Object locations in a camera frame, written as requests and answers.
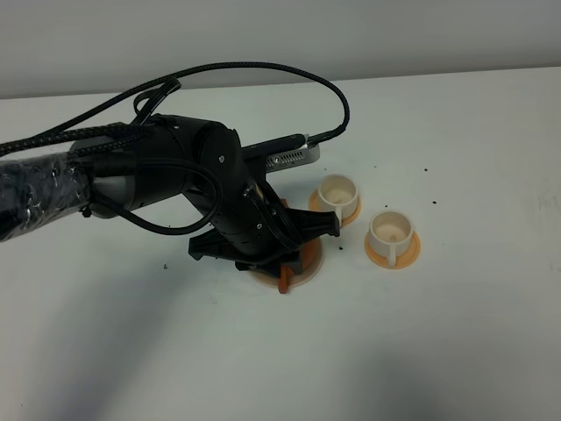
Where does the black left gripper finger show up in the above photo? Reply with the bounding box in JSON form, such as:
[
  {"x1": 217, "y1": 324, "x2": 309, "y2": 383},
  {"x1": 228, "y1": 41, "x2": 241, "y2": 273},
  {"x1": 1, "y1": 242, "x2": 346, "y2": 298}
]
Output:
[
  {"x1": 302, "y1": 210, "x2": 340, "y2": 239},
  {"x1": 188, "y1": 231, "x2": 237, "y2": 260}
]

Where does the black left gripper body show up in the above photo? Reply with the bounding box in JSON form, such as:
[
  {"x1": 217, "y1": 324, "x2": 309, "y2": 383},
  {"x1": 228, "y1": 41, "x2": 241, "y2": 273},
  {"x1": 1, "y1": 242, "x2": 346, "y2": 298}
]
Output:
[{"x1": 210, "y1": 175, "x2": 306, "y2": 277}]

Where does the brown clay teapot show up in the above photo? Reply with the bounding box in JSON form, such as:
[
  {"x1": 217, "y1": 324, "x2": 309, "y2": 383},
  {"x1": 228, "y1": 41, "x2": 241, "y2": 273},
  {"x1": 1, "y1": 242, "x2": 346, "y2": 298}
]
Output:
[{"x1": 276, "y1": 197, "x2": 317, "y2": 296}]

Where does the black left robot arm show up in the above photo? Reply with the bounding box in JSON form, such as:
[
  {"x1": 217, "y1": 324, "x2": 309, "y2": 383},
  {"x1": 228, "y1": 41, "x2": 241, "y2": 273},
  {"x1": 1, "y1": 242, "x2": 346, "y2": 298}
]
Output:
[{"x1": 1, "y1": 115, "x2": 340, "y2": 277}]

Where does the beige round teapot coaster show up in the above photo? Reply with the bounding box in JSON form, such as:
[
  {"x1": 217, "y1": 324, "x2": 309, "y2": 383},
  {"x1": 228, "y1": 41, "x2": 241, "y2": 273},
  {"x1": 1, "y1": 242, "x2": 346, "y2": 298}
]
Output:
[{"x1": 250, "y1": 239, "x2": 323, "y2": 294}]

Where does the orange saucer far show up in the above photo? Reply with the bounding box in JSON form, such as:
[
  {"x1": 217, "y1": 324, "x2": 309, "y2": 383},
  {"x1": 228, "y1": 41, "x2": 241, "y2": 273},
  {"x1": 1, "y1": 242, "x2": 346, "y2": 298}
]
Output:
[{"x1": 308, "y1": 189, "x2": 361, "y2": 226}]

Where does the orange saucer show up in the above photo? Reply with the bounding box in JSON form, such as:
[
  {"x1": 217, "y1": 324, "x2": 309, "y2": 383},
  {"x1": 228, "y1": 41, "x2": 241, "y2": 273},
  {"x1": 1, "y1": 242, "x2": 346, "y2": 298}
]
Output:
[
  {"x1": 364, "y1": 232, "x2": 422, "y2": 270},
  {"x1": 308, "y1": 189, "x2": 361, "y2": 226}
]

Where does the white teacup far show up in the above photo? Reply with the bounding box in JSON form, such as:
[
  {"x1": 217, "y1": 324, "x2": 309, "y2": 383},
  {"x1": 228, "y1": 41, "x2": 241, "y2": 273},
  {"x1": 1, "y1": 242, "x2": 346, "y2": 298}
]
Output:
[{"x1": 316, "y1": 175, "x2": 359, "y2": 226}]

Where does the white teacup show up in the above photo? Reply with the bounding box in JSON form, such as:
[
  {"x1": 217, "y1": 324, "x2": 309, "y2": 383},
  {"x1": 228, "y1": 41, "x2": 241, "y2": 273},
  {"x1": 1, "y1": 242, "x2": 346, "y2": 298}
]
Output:
[
  {"x1": 316, "y1": 175, "x2": 359, "y2": 226},
  {"x1": 366, "y1": 210, "x2": 414, "y2": 268}
]

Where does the white teacup near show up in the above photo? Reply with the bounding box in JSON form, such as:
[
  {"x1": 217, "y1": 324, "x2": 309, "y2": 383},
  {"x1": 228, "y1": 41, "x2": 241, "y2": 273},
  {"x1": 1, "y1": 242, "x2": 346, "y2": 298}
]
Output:
[{"x1": 366, "y1": 210, "x2": 414, "y2": 268}]

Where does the orange saucer near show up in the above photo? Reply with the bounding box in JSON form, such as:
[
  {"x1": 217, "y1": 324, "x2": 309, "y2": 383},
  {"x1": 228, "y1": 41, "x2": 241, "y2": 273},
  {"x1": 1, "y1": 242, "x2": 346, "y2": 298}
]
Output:
[{"x1": 364, "y1": 232, "x2": 422, "y2": 270}]

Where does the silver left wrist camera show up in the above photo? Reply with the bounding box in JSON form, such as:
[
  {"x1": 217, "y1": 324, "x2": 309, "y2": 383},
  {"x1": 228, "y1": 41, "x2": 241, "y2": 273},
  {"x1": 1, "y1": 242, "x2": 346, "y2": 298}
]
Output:
[{"x1": 242, "y1": 134, "x2": 321, "y2": 173}]

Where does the black braided left cable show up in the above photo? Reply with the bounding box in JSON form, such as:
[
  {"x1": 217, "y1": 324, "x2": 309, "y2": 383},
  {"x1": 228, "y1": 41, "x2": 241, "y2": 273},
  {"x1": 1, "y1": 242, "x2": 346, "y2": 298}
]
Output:
[{"x1": 0, "y1": 61, "x2": 352, "y2": 159}]

